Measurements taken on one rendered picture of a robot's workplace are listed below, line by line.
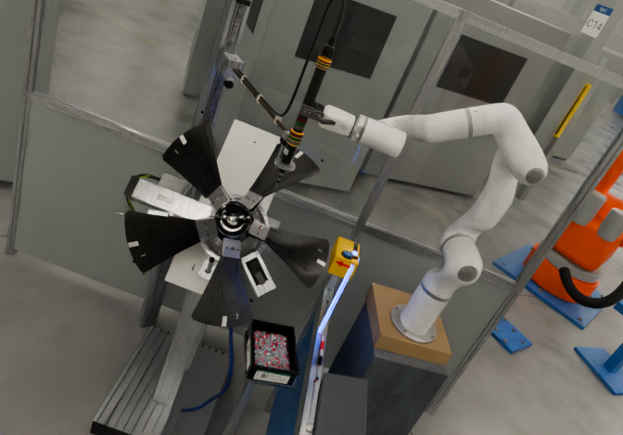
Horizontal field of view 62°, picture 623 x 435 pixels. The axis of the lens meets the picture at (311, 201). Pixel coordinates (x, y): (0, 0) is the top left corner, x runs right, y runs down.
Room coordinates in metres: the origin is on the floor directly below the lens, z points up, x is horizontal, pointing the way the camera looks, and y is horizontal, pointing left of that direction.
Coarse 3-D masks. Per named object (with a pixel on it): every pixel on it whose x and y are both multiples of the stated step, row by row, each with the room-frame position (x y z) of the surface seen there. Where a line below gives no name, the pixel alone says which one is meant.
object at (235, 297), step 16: (224, 256) 1.41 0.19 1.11; (224, 272) 1.39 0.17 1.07; (240, 272) 1.45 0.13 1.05; (208, 288) 1.32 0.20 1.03; (224, 288) 1.36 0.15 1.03; (240, 288) 1.41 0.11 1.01; (208, 304) 1.30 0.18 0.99; (224, 304) 1.33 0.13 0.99; (240, 304) 1.38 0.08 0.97; (208, 320) 1.27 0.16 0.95; (240, 320) 1.35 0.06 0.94
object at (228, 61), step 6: (222, 54) 2.01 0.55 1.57; (228, 54) 2.02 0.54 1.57; (234, 54) 2.06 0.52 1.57; (222, 60) 1.99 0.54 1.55; (228, 60) 1.95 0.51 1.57; (234, 60) 1.97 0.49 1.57; (240, 60) 2.01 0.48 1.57; (222, 66) 1.98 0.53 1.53; (228, 66) 1.96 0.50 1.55; (234, 66) 1.97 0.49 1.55; (240, 66) 1.99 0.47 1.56; (222, 72) 1.97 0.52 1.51; (228, 72) 1.96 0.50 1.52; (234, 72) 1.98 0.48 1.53; (234, 78) 1.98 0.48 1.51
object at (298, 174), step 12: (276, 156) 1.74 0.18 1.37; (300, 156) 1.72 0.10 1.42; (264, 168) 1.70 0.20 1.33; (276, 168) 1.68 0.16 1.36; (300, 168) 1.67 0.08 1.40; (312, 168) 1.67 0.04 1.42; (264, 180) 1.64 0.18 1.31; (276, 180) 1.62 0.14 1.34; (288, 180) 1.62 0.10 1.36; (300, 180) 1.62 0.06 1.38; (264, 192) 1.58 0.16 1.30
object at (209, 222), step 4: (200, 220) 1.46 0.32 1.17; (204, 220) 1.47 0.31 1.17; (208, 220) 1.47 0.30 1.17; (212, 220) 1.48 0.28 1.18; (196, 224) 1.45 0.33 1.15; (200, 224) 1.46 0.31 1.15; (204, 224) 1.47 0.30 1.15; (208, 224) 1.48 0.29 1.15; (212, 224) 1.48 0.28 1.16; (200, 228) 1.47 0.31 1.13; (204, 228) 1.47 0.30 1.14; (212, 228) 1.49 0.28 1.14; (200, 232) 1.47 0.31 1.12; (204, 232) 1.48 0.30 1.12; (208, 232) 1.48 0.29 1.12; (212, 232) 1.49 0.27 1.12; (216, 232) 1.49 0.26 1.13; (200, 236) 1.47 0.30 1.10; (204, 236) 1.48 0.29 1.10; (212, 236) 1.49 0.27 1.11
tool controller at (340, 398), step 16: (320, 384) 0.95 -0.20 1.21; (336, 384) 0.94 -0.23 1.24; (352, 384) 0.95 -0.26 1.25; (320, 400) 0.88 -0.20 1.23; (336, 400) 0.89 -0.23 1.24; (352, 400) 0.90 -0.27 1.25; (320, 416) 0.83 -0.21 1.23; (336, 416) 0.84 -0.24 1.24; (352, 416) 0.85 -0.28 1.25; (320, 432) 0.79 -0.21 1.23; (336, 432) 0.80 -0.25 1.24; (352, 432) 0.81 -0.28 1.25
